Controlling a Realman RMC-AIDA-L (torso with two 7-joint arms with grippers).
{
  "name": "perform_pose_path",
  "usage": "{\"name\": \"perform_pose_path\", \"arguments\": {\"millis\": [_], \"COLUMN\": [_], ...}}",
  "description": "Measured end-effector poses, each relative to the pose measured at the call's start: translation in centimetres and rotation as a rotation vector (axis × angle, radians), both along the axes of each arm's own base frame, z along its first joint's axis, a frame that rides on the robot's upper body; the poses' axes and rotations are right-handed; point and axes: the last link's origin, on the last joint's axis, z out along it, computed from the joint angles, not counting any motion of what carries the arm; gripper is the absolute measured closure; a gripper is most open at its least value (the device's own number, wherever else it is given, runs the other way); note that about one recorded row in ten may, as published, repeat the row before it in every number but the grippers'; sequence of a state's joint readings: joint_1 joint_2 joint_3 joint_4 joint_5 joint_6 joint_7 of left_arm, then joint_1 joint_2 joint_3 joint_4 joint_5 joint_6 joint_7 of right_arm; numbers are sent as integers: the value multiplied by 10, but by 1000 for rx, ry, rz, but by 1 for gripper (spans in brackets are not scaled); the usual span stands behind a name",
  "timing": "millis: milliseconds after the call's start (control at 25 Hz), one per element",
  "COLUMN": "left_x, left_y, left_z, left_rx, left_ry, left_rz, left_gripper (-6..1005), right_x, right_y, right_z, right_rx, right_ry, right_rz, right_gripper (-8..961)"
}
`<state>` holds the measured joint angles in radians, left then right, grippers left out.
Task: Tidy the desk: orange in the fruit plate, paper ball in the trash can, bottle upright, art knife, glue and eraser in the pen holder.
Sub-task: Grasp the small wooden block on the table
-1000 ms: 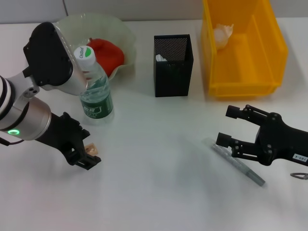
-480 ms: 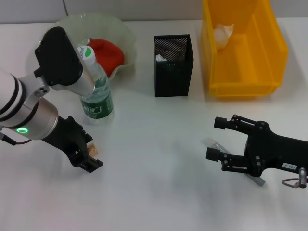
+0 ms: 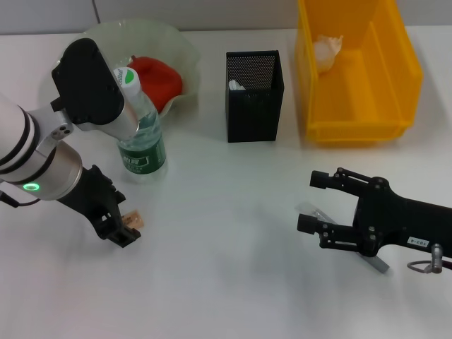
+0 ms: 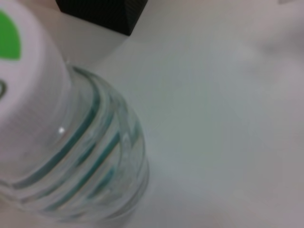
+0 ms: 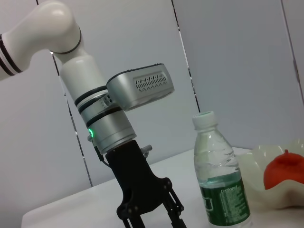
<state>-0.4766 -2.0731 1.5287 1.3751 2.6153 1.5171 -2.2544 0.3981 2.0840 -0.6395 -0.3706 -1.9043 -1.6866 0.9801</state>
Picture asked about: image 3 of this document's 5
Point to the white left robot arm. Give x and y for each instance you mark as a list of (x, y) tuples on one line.
[(21, 148)]

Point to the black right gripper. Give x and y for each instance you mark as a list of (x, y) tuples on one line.
[(395, 226)]

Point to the mint green utility knife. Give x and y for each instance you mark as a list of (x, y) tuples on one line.
[(236, 85)]

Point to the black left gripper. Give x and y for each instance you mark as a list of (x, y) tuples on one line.
[(92, 194)]

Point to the clear water bottle green label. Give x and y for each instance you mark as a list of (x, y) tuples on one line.
[(144, 155)]

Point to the small tan eraser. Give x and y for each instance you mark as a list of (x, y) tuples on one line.
[(134, 219)]

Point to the clear pen with grey end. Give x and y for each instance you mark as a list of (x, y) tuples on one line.
[(378, 263)]

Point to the white paper ball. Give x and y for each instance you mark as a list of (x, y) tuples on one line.
[(325, 53)]

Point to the black mesh pen holder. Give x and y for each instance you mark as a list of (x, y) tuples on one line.
[(254, 116)]

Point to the yellow plastic storage bin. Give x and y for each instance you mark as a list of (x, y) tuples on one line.
[(353, 106)]

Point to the red-orange mandarin orange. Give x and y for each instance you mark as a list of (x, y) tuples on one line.
[(162, 81)]

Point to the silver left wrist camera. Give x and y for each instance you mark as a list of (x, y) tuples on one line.
[(92, 84)]

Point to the pale green glass fruit plate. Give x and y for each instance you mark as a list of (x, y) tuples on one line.
[(88, 39)]

